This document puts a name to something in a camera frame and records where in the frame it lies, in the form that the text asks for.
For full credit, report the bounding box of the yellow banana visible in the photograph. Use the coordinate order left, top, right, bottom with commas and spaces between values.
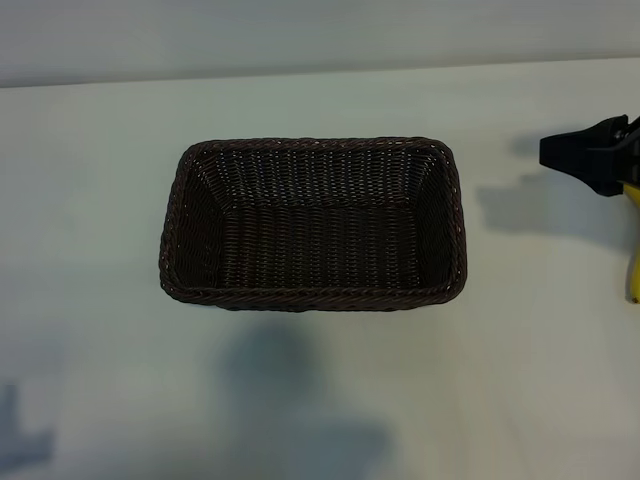
619, 181, 640, 305

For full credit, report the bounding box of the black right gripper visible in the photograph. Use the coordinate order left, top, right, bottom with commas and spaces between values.
538, 114, 640, 200

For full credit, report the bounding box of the dark brown woven wicker basket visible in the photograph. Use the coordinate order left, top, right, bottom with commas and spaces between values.
158, 135, 469, 314

